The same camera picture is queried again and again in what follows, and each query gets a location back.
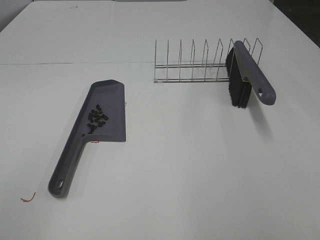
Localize grey plastic dustpan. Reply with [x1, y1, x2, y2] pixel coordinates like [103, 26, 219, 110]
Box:
[48, 79, 126, 198]

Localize pile of coffee beans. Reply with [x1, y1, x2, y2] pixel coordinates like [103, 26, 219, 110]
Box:
[81, 104, 109, 137]

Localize grey hand brush black bristles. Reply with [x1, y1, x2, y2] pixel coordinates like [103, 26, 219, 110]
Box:
[225, 40, 276, 109]

